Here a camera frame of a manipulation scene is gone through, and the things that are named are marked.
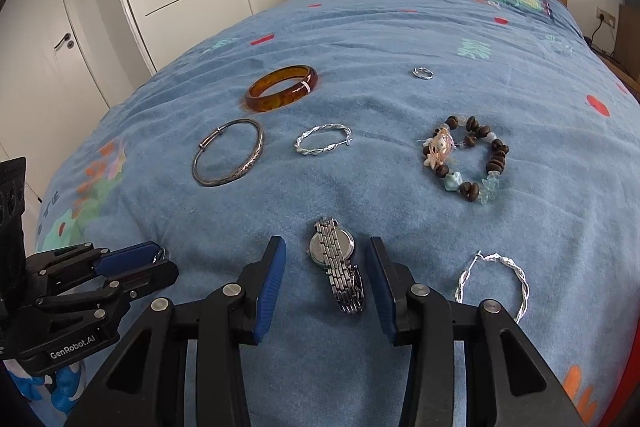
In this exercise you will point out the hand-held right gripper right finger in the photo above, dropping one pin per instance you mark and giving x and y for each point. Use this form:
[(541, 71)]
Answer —
[(382, 292)]

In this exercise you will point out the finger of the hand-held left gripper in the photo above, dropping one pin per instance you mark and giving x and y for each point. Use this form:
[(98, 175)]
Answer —
[(130, 254), (145, 277)]

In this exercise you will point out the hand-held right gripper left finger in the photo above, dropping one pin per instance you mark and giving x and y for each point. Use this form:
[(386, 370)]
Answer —
[(272, 287)]

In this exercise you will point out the silver wristwatch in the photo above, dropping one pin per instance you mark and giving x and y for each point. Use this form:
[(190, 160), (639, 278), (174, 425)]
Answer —
[(332, 247)]

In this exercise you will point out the amber bangle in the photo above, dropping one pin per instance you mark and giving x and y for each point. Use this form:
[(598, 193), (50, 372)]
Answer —
[(270, 100)]

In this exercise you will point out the blue printed blanket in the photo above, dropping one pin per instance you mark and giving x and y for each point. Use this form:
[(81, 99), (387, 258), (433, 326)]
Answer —
[(375, 187)]

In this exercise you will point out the white door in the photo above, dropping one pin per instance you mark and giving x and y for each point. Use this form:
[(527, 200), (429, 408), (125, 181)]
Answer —
[(45, 72)]

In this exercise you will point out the wooden drawer chest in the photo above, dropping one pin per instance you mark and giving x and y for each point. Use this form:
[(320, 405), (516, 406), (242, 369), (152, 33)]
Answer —
[(629, 37)]

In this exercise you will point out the wall power outlet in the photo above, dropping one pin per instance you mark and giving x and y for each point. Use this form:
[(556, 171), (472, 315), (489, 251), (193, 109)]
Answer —
[(606, 16)]

